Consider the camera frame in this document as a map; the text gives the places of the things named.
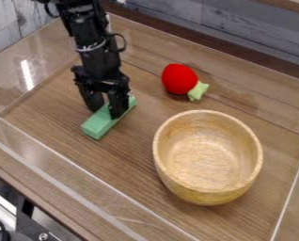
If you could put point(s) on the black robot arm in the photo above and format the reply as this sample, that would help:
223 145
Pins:
85 21

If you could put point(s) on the red toy strawberry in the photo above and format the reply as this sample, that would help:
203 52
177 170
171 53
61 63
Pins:
180 81

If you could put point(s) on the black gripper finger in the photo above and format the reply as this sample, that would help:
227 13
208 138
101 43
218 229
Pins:
119 103
92 97

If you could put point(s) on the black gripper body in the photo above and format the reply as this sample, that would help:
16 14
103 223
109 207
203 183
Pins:
97 74

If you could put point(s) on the clear acrylic enclosure wall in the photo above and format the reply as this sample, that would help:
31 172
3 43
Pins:
97 185

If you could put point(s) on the black device with logo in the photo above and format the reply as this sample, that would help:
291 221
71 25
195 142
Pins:
36 225

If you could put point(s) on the green rectangular block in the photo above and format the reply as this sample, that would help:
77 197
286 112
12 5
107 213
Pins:
99 124

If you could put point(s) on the brown wooden bowl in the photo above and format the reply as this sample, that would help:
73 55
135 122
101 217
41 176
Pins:
208 156

